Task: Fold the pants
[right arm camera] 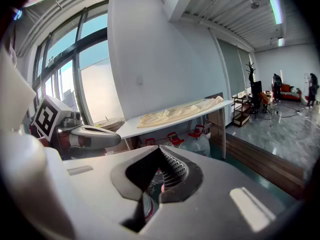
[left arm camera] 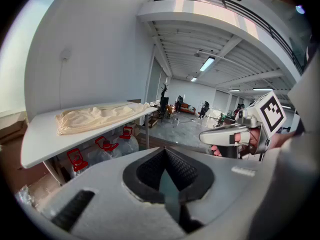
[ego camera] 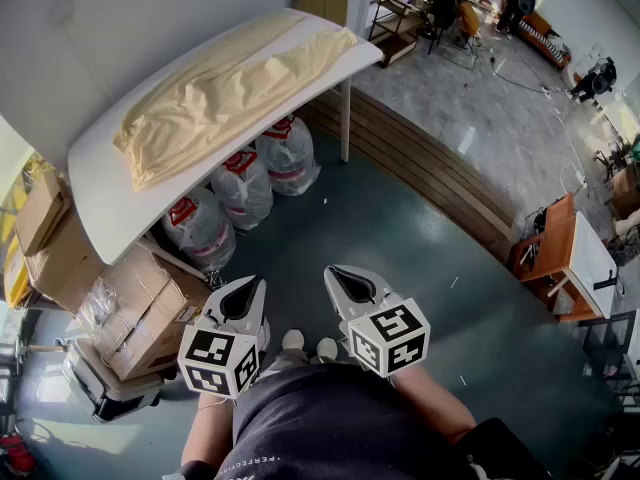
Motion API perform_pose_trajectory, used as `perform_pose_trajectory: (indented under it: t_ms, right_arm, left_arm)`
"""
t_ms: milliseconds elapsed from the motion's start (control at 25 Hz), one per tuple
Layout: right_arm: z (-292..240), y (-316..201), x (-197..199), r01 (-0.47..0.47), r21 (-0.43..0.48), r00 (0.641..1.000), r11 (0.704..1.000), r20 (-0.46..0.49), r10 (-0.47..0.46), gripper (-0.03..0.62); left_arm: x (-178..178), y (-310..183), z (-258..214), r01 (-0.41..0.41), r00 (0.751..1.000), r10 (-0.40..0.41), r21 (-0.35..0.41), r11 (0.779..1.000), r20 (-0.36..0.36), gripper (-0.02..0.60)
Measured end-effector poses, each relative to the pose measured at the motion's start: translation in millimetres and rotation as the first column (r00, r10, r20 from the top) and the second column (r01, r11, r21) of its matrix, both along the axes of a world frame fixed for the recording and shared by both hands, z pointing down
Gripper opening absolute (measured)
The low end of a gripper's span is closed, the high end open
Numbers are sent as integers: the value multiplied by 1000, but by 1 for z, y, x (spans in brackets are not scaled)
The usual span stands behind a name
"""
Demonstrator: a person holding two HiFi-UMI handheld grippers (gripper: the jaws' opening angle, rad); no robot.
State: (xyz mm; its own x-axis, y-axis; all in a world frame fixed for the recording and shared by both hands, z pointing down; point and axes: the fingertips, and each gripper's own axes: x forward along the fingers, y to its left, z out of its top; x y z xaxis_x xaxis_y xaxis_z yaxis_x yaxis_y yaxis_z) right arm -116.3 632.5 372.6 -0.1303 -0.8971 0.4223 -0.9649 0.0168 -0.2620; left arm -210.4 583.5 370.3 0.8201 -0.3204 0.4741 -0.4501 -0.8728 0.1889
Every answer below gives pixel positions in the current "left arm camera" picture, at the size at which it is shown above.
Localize thin white wall cable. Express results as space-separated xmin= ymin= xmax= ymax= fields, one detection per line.
xmin=58 ymin=58 xmax=64 ymax=110

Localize clear plastic wrapped packages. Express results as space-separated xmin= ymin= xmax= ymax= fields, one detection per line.
xmin=14 ymin=185 xmax=34 ymax=208

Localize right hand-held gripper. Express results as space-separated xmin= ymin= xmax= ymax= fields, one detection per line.
xmin=199 ymin=91 xmax=287 ymax=160

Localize black balcony railing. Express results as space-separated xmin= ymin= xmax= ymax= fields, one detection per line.
xmin=153 ymin=0 xmax=305 ymax=75

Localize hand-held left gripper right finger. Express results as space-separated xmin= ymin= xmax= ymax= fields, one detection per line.
xmin=164 ymin=146 xmax=276 ymax=240

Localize yellow cloth trousers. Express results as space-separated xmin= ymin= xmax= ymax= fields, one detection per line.
xmin=54 ymin=101 xmax=151 ymax=136

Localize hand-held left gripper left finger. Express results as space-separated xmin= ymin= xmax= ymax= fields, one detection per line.
xmin=41 ymin=146 xmax=187 ymax=240

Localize flat brown cardboard sheet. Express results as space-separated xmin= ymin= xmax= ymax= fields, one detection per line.
xmin=24 ymin=165 xmax=63 ymax=205

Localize person's right forearm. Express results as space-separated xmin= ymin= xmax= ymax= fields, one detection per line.
xmin=268 ymin=131 xmax=301 ymax=150

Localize orange sofa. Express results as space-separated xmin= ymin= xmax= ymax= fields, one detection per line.
xmin=169 ymin=103 xmax=197 ymax=115

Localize black tree-shaped stand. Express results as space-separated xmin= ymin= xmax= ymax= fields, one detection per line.
xmin=159 ymin=82 xmax=171 ymax=122

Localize round white wall fixture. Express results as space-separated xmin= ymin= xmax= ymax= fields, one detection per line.
xmin=59 ymin=48 xmax=73 ymax=61

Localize large taped cardboard box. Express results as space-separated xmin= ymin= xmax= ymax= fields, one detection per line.
xmin=0 ymin=110 xmax=29 ymax=147

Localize person's right hand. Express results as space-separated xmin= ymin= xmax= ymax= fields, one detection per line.
xmin=248 ymin=128 xmax=262 ymax=152

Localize clear water bottle red handle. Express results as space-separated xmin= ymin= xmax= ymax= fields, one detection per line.
xmin=66 ymin=147 xmax=91 ymax=179
xmin=114 ymin=126 xmax=140 ymax=157
xmin=87 ymin=135 xmax=123 ymax=166

